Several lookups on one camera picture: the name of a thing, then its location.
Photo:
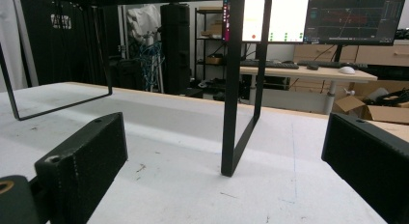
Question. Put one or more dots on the bright white monitor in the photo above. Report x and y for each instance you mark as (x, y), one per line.
(283, 19)

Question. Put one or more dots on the black metal storage rack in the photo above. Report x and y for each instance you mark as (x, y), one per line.
(210, 40)

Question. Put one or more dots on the black curtain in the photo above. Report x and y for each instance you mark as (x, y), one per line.
(64, 43)

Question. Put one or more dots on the white computer mouse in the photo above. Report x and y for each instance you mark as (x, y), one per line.
(346, 70)

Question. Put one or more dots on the black keyboard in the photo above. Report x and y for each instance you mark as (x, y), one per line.
(331, 64)
(273, 64)

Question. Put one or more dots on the black metal shelf riser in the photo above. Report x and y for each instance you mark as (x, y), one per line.
(232, 89)

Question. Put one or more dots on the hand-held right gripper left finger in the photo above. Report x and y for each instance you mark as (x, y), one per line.
(84, 166)

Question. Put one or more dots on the wooden drawer cabinet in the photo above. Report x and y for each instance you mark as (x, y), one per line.
(379, 55)

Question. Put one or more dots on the white curtain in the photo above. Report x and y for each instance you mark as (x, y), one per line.
(12, 43)

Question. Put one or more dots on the wooden office desk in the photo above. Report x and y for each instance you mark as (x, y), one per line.
(308, 74)

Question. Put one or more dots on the tall black case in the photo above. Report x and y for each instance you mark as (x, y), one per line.
(175, 47)

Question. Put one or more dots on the open cardboard box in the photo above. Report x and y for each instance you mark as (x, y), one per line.
(376, 109)

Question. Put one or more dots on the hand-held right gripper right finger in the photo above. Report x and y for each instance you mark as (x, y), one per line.
(369, 159)

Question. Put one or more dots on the dark graph monitor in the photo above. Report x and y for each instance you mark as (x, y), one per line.
(352, 18)

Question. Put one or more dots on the black computer mouse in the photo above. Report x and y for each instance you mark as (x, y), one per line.
(312, 67)

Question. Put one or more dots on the white cloth cover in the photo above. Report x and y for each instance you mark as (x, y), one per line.
(143, 21)

